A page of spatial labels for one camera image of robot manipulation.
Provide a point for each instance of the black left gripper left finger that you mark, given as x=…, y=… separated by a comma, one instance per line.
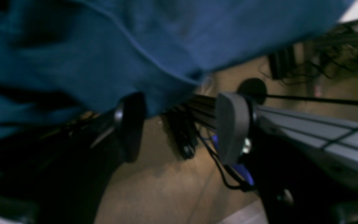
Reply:
x=73, y=187

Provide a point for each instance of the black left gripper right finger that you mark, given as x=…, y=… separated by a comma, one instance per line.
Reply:
x=295, y=186

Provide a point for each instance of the black round lamp base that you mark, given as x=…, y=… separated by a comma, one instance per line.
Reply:
x=256, y=88

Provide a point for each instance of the dark blue t-shirt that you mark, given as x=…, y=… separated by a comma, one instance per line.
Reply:
x=60, y=58

